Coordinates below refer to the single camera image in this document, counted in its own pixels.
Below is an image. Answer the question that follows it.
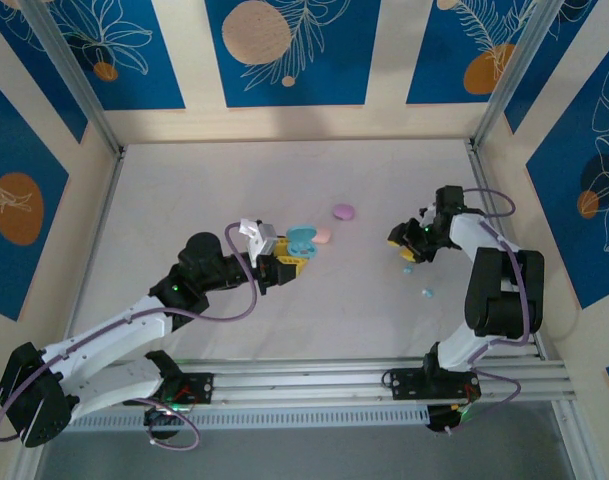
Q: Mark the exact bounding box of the blue earbud charging case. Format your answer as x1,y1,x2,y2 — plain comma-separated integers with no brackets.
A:
285,225,319,260

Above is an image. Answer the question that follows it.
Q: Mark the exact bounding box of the blue poster feather orange circle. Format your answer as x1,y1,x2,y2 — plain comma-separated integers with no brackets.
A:
406,0,534,106

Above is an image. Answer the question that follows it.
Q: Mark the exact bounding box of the black controller box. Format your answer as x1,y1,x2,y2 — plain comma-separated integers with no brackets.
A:
426,404,468,435
143,404,186,441

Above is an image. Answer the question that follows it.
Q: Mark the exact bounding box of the blue poster large beige circle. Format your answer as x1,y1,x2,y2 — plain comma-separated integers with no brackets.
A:
204,0,383,109

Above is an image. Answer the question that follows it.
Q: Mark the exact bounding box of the blue poster white flower outline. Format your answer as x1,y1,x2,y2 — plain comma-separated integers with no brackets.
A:
37,0,187,112

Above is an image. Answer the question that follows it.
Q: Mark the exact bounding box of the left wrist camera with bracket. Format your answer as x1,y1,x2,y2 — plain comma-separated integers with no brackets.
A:
238,217,278,269

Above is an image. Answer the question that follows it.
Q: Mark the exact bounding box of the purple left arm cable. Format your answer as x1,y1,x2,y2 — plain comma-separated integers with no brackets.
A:
0,222,260,450

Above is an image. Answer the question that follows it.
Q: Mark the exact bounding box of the aluminium side rail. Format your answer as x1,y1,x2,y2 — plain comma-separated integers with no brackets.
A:
58,144,130,371
465,141,549,360

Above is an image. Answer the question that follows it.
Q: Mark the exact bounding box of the aluminium mounting rail beam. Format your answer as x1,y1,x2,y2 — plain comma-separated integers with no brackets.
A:
26,355,578,415

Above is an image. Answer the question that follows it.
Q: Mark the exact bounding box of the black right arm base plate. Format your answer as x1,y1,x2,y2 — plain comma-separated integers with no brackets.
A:
386,368,484,402

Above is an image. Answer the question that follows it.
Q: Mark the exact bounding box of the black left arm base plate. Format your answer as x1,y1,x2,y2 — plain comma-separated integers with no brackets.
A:
122,372,215,407

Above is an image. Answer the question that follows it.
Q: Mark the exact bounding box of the grey slotted cable duct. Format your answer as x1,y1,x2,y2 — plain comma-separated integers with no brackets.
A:
48,405,430,433

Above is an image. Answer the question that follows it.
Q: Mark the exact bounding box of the aluminium corner post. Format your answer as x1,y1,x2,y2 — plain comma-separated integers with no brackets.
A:
19,0,126,157
469,0,560,151

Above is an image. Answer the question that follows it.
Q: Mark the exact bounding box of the aluminium frame leg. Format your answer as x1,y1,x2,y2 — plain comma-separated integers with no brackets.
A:
553,399,603,480
11,424,53,480

